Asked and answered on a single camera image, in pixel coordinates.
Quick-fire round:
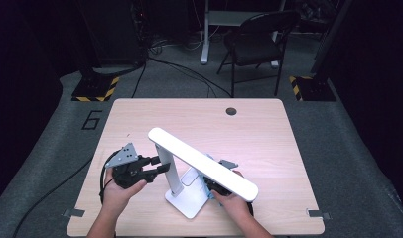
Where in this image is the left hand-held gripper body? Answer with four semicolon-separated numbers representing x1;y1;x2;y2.
104;142;148;190

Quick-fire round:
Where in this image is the left hand-held gripper cable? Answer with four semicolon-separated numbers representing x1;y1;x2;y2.
99;150;123;204

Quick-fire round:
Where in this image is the tangle of floor cables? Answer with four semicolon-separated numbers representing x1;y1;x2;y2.
149;29;203;56

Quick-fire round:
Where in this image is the black floor cable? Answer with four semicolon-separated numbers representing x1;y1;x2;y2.
12;158;93;238
148;56;232;98
131;60;148;99

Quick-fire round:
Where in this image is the person's right hand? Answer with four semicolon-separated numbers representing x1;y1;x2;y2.
211;192;253;221

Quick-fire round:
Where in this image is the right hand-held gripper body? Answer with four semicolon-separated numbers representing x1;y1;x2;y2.
202;159;239;197

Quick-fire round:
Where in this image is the white desk frame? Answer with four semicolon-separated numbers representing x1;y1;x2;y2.
200;0;287;68

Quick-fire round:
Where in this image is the black stand with striped base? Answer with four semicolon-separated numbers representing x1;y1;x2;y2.
288;0;354;102
70;59;120;103

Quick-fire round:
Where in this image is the black folding chair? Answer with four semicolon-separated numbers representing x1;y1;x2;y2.
216;9;302;98

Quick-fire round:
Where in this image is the dark equipment cabinet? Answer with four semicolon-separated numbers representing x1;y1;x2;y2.
79;0;148;67

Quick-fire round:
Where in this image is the person's left hand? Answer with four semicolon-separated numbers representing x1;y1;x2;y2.
101;168;148;212

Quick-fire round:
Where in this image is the grey tape piece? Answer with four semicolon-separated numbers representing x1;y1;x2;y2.
62;207;86;219
307;208;332;221

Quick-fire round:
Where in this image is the white desk lamp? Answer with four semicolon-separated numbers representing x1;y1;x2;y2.
147;127;259;220

